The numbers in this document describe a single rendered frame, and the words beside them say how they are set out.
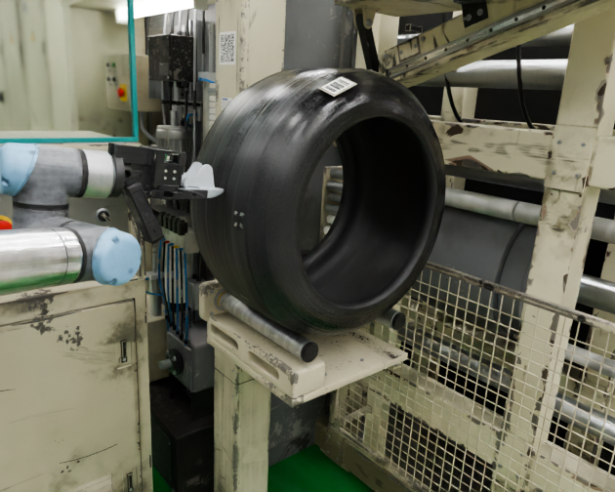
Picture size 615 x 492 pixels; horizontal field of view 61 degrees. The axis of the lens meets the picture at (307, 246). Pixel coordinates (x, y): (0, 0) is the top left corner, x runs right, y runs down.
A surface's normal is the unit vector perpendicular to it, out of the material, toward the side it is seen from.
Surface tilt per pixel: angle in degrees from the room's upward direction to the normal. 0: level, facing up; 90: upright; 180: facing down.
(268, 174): 74
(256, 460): 90
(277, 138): 66
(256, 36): 90
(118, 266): 90
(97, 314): 90
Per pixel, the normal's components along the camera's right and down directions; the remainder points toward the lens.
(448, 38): -0.77, 0.14
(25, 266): 0.88, 0.09
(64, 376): 0.64, 0.25
